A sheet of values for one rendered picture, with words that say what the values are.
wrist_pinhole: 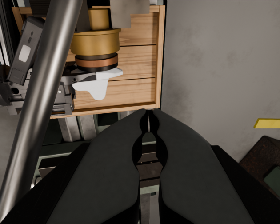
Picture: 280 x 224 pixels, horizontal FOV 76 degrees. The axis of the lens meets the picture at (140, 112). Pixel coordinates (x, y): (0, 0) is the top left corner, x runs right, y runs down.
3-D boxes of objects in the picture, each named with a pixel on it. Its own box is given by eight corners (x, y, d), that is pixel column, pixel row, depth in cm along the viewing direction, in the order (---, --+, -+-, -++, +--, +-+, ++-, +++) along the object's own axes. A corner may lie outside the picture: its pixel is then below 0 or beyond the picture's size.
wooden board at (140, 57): (18, 6, 44) (10, 6, 40) (160, 5, 49) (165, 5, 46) (50, 112, 59) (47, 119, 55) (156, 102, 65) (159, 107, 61)
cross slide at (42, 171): (41, 158, 60) (37, 169, 56) (164, 142, 67) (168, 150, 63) (54, 193, 69) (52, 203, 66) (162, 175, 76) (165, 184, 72)
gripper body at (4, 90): (80, 97, 39) (19, 101, 37) (73, 57, 35) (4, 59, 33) (76, 115, 33) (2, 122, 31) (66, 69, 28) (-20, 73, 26)
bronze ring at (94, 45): (53, 9, 24) (68, 76, 29) (122, 8, 25) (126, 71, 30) (64, 8, 32) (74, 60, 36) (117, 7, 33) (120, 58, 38)
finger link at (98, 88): (123, 94, 37) (76, 98, 35) (122, 65, 34) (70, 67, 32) (125, 101, 34) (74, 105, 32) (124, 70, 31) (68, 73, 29)
